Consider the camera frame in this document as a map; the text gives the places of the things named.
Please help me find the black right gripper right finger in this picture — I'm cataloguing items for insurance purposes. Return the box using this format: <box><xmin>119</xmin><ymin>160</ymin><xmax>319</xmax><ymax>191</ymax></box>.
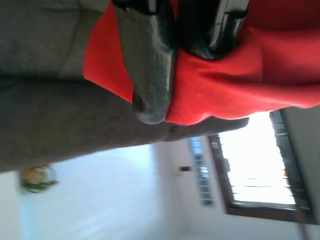
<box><xmin>177</xmin><ymin>0</ymin><xmax>249</xmax><ymax>61</ymax></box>

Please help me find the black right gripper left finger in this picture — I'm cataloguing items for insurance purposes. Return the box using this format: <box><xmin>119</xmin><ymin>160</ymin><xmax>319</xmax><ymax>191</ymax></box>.
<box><xmin>112</xmin><ymin>0</ymin><xmax>180</xmax><ymax>125</ymax></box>

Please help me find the red pillow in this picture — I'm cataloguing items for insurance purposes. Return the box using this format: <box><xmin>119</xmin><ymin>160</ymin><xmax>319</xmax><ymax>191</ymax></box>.
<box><xmin>82</xmin><ymin>0</ymin><xmax>320</xmax><ymax>126</ymax></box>

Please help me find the brown-grey fabric sofa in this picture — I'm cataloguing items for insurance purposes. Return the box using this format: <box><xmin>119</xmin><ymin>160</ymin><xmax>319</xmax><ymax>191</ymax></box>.
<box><xmin>0</xmin><ymin>0</ymin><xmax>251</xmax><ymax>175</ymax></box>

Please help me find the glass louvre window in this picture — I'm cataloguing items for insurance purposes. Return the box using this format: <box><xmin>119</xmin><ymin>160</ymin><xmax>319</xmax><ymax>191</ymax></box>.
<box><xmin>187</xmin><ymin>136</ymin><xmax>218</xmax><ymax>208</ymax></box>

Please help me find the wooden framed bright window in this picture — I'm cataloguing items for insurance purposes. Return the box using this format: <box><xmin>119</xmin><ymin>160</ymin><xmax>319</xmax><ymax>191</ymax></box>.
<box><xmin>207</xmin><ymin>109</ymin><xmax>315</xmax><ymax>225</ymax></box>

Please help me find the round wall decoration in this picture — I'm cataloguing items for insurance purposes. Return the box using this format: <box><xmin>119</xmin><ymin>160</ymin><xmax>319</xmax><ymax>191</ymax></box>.
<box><xmin>19</xmin><ymin>163</ymin><xmax>60</xmax><ymax>194</ymax></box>

